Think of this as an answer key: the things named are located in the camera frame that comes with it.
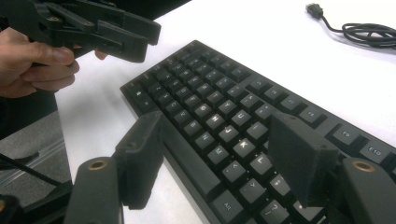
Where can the silver metal floor rail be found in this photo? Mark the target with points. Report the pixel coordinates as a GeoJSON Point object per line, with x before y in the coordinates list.
{"type": "Point", "coordinates": [31, 155]}

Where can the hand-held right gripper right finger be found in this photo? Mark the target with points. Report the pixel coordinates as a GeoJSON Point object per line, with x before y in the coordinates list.
{"type": "Point", "coordinates": [299, 161]}

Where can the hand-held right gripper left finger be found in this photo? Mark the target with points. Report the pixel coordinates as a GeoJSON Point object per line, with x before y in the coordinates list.
{"type": "Point", "coordinates": [140, 161]}

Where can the black computer keyboard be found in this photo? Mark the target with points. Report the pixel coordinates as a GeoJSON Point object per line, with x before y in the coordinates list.
{"type": "Point", "coordinates": [218, 124]}

